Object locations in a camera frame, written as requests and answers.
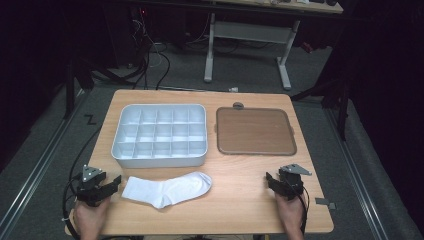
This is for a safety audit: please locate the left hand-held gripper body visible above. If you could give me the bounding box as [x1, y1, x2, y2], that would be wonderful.
[75, 164, 113, 207]

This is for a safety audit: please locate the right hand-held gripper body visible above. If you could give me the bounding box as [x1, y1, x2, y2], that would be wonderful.
[277, 163, 313, 202]

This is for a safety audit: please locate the white sock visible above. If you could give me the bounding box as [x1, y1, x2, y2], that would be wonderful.
[121, 171, 213, 210]

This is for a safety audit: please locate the white divided storage box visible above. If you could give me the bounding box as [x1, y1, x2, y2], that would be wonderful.
[110, 103, 209, 169]

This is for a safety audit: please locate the person's right hand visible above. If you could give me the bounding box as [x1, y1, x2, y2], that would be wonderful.
[273, 192, 306, 234]

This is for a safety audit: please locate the person's left hand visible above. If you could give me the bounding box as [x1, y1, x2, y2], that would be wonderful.
[73, 195, 112, 234]

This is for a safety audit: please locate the grey tape piece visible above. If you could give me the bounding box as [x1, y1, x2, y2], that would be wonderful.
[314, 197, 337, 211]

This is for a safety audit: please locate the brown flat tray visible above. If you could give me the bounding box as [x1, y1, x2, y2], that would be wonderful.
[215, 106, 298, 157]

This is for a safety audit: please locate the black metal stand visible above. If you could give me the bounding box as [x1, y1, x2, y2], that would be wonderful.
[62, 56, 98, 121]
[289, 66, 352, 142]

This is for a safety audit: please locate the white-framed wooden desk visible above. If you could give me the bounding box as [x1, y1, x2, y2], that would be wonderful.
[203, 0, 344, 92]

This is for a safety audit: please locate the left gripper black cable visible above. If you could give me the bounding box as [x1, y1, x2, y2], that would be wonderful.
[61, 126, 102, 240]

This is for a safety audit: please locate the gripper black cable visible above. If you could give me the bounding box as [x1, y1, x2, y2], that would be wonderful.
[61, 126, 102, 240]
[292, 181, 310, 235]

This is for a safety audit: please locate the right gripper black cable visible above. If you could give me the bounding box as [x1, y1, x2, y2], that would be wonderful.
[292, 181, 310, 235]

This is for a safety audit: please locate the metal floor rail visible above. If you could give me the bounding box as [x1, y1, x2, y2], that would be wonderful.
[0, 89, 88, 235]
[323, 107, 390, 240]

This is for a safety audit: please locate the black floor cable bundle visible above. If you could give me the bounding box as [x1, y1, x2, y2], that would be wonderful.
[89, 19, 172, 92]

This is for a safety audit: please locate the white floor cable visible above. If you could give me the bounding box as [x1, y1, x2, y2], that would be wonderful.
[132, 19, 165, 68]

